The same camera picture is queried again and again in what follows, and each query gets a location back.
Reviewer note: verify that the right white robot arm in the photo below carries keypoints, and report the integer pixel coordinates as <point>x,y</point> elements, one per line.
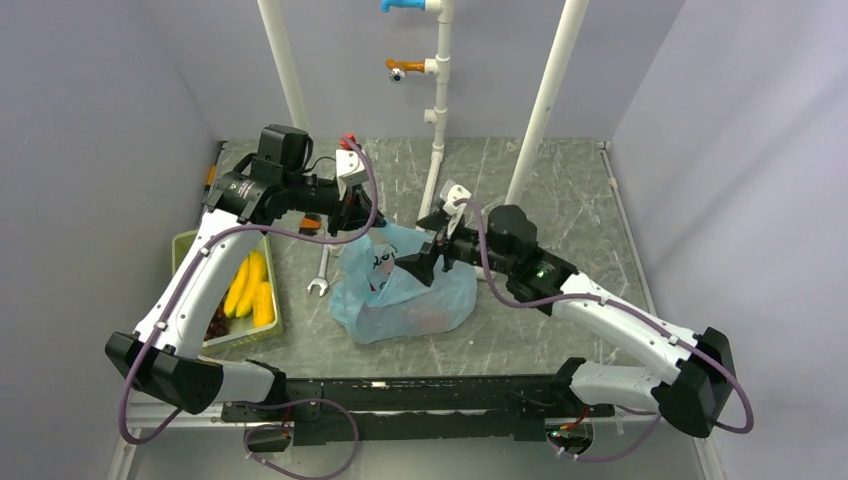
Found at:
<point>683,376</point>

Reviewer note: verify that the orange handled tool at wall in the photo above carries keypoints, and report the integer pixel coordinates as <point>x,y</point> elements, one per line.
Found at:
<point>211,172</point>

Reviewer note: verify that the light blue plastic bag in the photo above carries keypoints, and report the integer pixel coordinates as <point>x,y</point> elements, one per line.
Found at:
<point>375,300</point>

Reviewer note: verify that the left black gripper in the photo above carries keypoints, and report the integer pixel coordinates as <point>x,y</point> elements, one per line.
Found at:
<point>351,214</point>

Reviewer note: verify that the blue clamp on pipe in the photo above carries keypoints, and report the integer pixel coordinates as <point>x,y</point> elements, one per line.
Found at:
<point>387,5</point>

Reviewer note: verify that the pale green fruit basket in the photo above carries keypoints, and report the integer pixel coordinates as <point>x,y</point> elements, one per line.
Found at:
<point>242,331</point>

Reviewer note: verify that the small orange black object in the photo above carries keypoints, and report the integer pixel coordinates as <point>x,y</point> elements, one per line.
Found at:
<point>310,225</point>

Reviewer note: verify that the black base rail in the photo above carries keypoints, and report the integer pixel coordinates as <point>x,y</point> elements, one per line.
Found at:
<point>323,410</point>

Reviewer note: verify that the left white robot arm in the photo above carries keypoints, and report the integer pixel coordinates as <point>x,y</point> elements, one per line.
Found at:
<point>161,357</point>

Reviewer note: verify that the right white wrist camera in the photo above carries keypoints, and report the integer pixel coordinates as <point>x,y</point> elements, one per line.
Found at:
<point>452,196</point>

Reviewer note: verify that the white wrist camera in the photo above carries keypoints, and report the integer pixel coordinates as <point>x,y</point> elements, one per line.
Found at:
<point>452,196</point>
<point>350,169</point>

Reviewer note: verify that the yellow fake banana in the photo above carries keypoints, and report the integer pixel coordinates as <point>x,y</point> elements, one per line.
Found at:
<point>240,297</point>

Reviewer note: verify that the yellow fake fruit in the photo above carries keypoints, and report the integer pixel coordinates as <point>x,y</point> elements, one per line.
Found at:
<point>263,305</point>

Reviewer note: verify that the silver wrench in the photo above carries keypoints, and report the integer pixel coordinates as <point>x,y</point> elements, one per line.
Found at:
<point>319,282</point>

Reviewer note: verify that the white PVC pipe frame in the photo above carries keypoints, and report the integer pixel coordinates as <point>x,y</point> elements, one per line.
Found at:
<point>439,67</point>

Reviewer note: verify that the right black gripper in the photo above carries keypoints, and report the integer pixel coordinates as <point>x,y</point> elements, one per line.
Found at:
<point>422,264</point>

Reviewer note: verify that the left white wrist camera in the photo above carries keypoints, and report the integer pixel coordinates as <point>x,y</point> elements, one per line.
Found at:
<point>350,169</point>

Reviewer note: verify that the dark fake grapes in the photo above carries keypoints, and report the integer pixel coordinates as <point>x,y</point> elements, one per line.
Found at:
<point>219,325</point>

